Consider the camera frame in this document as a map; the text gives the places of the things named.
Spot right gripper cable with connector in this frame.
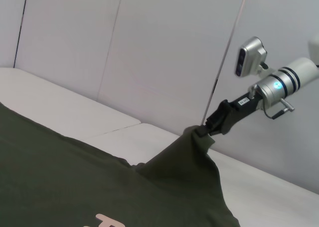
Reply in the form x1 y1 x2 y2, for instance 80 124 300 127
264 99 296 119

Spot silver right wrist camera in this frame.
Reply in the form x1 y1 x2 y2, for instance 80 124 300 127
234 36 269 77

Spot dark green FREE T-shirt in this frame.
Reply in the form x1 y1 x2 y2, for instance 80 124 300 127
0 101 241 227

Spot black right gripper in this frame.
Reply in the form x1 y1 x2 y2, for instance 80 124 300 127
202 94 263 137

